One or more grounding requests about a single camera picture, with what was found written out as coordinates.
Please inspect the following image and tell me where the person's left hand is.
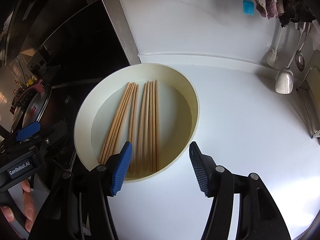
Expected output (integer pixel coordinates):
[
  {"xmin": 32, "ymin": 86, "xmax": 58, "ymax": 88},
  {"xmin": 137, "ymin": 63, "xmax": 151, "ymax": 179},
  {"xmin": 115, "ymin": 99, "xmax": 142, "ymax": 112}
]
[{"xmin": 0, "ymin": 179, "xmax": 35, "ymax": 233}]

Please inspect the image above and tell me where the round cream plate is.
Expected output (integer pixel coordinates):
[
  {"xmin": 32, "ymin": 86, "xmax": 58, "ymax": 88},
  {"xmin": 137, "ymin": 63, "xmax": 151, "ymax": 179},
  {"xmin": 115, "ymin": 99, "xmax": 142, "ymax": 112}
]
[{"xmin": 74, "ymin": 63, "xmax": 201, "ymax": 181}]

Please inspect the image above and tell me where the metal spoon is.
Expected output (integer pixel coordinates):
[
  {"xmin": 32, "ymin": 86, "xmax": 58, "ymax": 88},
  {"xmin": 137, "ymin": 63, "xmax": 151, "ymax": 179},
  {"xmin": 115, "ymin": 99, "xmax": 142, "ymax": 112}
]
[{"xmin": 295, "ymin": 22, "xmax": 310, "ymax": 72}]

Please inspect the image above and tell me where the row of condiment bottles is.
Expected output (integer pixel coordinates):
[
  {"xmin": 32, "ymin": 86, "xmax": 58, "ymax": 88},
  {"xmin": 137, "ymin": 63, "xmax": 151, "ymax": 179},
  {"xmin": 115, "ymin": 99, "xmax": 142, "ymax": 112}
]
[{"xmin": 11, "ymin": 72, "xmax": 42, "ymax": 90}]

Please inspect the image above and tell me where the metal spatula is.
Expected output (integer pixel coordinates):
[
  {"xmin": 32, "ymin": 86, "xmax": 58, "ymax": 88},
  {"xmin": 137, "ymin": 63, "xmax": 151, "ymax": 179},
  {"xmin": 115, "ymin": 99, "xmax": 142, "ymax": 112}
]
[{"xmin": 275, "ymin": 22, "xmax": 312, "ymax": 95}]

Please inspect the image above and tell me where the bundle of wooden chopsticks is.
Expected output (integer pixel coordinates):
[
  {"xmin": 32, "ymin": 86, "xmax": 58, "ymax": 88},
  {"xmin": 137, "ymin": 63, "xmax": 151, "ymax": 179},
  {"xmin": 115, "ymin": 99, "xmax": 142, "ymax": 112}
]
[{"xmin": 97, "ymin": 80, "xmax": 160, "ymax": 174}]

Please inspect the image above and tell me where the dark cloth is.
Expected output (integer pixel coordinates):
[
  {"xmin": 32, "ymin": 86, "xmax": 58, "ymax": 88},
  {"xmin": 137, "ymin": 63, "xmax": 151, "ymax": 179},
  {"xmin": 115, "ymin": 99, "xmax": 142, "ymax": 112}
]
[{"xmin": 277, "ymin": 0, "xmax": 316, "ymax": 28}]

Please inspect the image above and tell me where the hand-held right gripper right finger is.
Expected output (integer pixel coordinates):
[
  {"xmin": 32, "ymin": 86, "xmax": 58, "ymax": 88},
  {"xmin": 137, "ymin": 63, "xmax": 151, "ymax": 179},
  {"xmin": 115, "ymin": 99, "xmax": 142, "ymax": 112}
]
[{"xmin": 189, "ymin": 141, "xmax": 292, "ymax": 240}]

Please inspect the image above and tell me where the blue silicone brush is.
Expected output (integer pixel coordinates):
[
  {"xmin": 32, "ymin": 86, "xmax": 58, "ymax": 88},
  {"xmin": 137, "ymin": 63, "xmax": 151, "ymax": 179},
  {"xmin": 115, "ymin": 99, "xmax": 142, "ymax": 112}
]
[{"xmin": 242, "ymin": 0, "xmax": 254, "ymax": 15}]

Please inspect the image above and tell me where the steel range hood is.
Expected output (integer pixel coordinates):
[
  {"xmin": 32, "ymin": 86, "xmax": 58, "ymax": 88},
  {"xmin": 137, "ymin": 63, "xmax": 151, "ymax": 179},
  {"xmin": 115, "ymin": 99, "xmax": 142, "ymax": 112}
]
[{"xmin": 0, "ymin": 0, "xmax": 103, "ymax": 65}]

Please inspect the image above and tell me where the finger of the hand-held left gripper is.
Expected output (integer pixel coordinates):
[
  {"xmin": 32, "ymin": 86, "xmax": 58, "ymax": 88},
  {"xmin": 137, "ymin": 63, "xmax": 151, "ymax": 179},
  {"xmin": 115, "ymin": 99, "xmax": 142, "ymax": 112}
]
[
  {"xmin": 0, "ymin": 121, "xmax": 42, "ymax": 156},
  {"xmin": 27, "ymin": 120, "xmax": 69, "ymax": 165}
]

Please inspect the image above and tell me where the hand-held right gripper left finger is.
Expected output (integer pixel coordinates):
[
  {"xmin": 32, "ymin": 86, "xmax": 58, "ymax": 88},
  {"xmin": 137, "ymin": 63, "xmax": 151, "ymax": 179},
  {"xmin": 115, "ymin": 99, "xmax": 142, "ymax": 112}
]
[{"xmin": 29, "ymin": 141, "xmax": 133, "ymax": 240}]

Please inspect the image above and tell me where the steel wall trim strip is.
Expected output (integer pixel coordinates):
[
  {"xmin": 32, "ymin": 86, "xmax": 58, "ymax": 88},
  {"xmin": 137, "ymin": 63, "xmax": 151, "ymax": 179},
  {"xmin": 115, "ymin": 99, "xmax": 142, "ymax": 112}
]
[{"xmin": 94, "ymin": 0, "xmax": 140, "ymax": 64}]

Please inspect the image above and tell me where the white-handled dish brush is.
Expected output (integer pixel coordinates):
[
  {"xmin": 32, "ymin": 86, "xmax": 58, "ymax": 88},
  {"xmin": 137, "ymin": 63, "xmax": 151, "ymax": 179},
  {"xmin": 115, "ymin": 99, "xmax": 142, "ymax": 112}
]
[{"xmin": 266, "ymin": 22, "xmax": 283, "ymax": 67}]

